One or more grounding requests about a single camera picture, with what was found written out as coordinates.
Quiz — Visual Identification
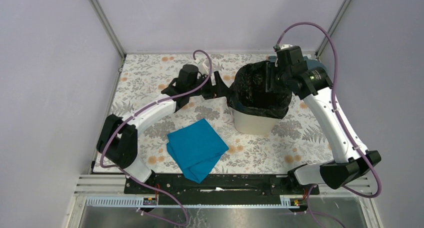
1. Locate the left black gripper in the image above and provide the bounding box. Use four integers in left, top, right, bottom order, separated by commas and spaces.
187, 70, 233, 100

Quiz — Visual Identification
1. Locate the black trash bag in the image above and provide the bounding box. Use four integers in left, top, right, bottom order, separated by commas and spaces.
226, 60, 292, 120

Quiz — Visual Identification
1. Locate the beige plastic trash bin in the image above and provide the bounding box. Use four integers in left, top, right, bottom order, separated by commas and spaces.
233, 109, 280, 135

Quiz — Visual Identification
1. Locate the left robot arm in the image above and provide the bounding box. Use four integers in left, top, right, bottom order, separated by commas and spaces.
96, 64, 230, 194

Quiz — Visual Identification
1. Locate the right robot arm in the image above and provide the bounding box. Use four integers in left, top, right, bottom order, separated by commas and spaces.
265, 45, 382, 194

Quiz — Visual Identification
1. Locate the dark teal crumpled cloth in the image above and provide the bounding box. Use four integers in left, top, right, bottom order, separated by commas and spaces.
266, 54, 327, 70

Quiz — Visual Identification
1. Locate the bright blue folded cloth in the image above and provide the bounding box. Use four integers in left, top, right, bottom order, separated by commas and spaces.
166, 119, 229, 184

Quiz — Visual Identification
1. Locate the floral patterned table mat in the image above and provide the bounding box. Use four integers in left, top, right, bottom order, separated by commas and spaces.
111, 54, 333, 174

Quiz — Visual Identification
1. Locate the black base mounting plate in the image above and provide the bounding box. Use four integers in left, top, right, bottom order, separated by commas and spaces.
145, 173, 320, 206

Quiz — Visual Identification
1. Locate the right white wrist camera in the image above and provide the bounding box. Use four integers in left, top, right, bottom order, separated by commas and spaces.
273, 44, 293, 52

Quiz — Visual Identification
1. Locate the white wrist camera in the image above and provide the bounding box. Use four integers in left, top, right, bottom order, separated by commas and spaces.
194, 58, 213, 77
273, 44, 293, 52

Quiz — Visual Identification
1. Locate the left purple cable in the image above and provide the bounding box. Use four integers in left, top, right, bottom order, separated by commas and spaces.
99, 49, 214, 227

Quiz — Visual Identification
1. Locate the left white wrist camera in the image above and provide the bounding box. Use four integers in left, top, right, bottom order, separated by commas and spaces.
194, 58, 213, 77

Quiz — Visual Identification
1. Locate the white slotted cable duct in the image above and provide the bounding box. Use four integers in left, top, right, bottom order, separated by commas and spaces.
86, 195, 306, 210

